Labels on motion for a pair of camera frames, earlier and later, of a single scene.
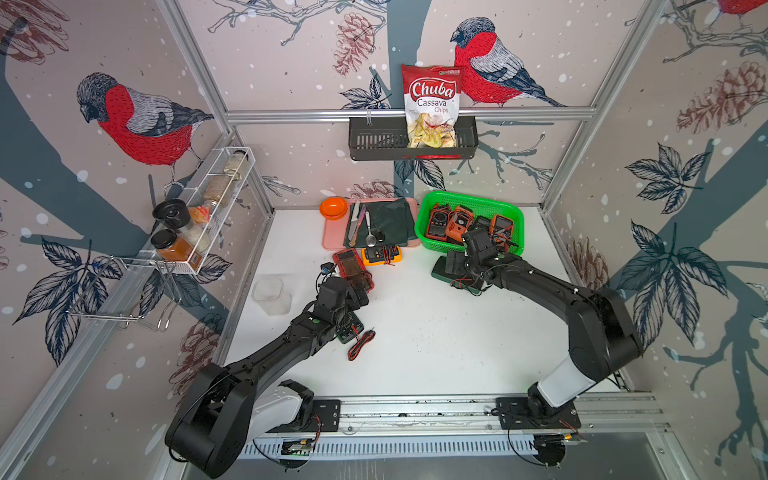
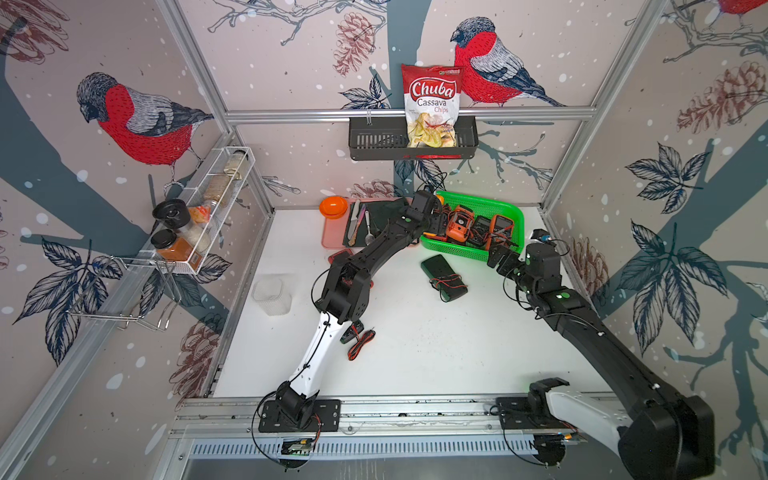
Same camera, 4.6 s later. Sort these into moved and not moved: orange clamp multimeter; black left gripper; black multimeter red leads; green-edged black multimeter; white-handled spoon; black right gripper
Moved: black right gripper; black left gripper
Not moved: orange clamp multimeter; green-edged black multimeter; black multimeter red leads; white-handled spoon
